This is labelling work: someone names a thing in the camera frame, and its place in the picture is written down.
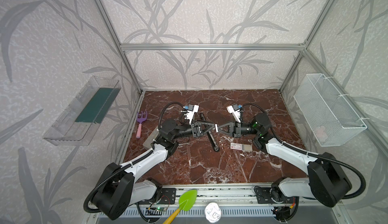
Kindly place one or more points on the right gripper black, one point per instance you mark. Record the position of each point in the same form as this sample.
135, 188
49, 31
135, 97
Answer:
237, 129

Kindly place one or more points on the clear plastic wall tray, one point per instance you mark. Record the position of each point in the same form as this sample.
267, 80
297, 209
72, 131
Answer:
81, 119

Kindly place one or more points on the purple pink toy rake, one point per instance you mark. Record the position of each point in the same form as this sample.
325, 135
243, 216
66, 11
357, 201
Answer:
141, 117

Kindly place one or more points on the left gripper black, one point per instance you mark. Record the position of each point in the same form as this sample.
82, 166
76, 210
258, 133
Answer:
194, 128

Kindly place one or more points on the aluminium front rail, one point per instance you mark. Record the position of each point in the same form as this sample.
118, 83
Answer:
215, 195

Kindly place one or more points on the white wire mesh basket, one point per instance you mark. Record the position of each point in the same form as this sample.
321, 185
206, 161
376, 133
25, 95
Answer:
328, 113

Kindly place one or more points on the black stapler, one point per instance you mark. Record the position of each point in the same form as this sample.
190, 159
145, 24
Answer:
210, 135

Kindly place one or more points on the green plastic toy shovel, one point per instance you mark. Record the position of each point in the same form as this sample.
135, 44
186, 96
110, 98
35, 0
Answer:
186, 202

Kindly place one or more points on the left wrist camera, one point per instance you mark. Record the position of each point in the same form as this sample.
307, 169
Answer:
189, 112

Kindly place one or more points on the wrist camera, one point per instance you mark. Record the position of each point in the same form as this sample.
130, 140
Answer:
235, 110
189, 112

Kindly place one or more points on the grey rectangular block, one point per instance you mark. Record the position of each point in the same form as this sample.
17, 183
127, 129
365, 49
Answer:
151, 138

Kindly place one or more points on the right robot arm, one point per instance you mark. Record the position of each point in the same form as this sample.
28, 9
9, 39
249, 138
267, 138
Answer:
327, 180

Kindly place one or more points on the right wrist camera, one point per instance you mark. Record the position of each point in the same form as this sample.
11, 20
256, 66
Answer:
235, 110

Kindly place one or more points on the white red staple box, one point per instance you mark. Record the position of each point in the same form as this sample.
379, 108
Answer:
242, 147

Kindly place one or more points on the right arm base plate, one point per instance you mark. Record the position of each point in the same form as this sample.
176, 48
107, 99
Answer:
267, 195

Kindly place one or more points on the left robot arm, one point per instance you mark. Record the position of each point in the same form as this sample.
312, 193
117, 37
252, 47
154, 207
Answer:
164, 146

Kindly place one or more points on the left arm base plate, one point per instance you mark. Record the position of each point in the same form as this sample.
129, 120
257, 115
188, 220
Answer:
165, 196

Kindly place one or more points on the crumpled white paper cup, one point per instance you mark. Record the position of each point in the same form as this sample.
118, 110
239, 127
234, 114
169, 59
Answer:
213, 213

